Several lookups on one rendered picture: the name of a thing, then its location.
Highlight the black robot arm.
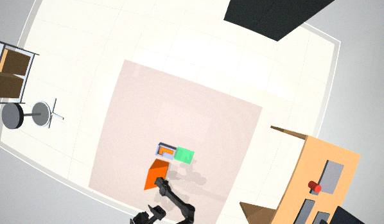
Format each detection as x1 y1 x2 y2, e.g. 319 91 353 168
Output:
133 177 195 224

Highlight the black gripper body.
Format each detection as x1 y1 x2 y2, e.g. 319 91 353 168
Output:
141 205 166 224

